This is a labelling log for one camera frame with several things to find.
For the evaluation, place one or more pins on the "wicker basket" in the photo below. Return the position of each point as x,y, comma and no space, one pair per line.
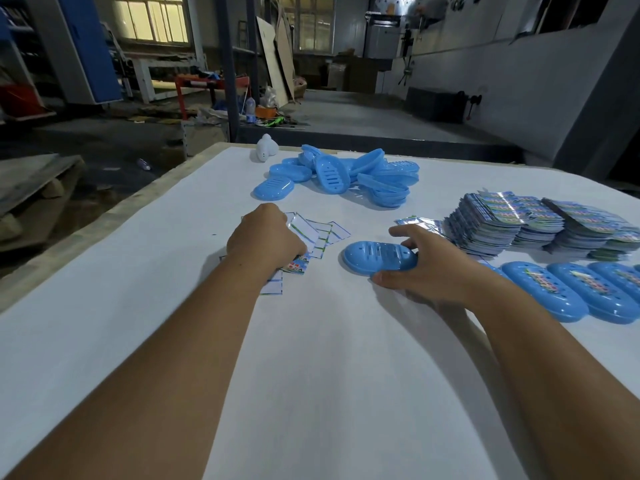
300,88

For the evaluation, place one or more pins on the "person's left forearm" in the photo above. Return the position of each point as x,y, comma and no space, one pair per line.
150,389

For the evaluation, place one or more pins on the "plastic bottle on floor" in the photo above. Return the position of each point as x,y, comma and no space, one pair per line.
144,164

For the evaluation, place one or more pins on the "stacks of colourful sticker sheets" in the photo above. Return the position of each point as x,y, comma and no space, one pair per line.
485,224

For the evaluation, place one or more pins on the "person's right forearm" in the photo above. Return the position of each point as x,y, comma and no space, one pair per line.
560,384

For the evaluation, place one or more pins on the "small white plastic figure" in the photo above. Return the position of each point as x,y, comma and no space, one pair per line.
266,147

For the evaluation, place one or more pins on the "black wall plug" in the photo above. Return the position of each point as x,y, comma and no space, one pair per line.
473,100

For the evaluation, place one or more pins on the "wide window with grid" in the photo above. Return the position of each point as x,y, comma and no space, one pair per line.
310,27

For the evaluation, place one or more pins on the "white plastic bag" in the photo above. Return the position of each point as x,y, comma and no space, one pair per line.
269,97

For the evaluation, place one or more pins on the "white backing sheet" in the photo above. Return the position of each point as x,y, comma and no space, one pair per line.
274,284

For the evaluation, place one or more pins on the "person's right hand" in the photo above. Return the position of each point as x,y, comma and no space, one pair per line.
440,274

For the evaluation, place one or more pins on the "fanned backing sheets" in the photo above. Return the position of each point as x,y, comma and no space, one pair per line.
320,232

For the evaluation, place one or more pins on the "red metal table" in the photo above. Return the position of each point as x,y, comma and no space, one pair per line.
197,82

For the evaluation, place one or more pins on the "grey slanted pillar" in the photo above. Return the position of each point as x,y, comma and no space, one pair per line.
600,104

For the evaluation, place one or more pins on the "brown leaning board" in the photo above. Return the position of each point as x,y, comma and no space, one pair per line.
286,57

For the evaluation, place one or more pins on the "clear water bottle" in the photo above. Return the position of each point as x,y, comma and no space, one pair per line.
250,112

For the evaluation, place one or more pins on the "glossy sticker sheets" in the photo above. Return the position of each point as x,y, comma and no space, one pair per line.
425,224

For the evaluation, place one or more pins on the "pale wooden crate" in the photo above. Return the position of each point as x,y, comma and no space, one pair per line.
205,139

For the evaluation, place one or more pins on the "pile of blue soap dishes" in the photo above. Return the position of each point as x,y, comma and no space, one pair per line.
332,174

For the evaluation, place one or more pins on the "large bright window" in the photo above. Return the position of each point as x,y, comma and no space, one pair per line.
150,19

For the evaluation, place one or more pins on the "white metal workbench frame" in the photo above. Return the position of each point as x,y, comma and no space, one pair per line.
145,79

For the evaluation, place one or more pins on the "black box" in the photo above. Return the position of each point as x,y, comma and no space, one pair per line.
435,105

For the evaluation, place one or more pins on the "person's left hand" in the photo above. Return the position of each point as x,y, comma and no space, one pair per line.
262,239

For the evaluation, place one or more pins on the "orange box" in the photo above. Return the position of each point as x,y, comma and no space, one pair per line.
266,112

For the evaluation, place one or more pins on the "pale leaning plywood board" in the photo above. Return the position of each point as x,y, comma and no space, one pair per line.
272,62

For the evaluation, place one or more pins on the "thin dark steel post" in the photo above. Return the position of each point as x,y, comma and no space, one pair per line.
252,49

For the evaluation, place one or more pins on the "green tool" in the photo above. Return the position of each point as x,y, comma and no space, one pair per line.
274,121

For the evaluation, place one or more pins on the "blue and white machine cabinet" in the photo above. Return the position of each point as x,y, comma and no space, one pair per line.
92,49

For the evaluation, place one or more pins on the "wooden pallet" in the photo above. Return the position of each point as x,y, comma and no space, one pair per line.
35,179

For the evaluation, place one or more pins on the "silver machine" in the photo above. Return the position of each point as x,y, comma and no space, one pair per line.
382,42

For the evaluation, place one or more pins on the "thick dark steel post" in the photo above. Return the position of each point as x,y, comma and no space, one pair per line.
228,74

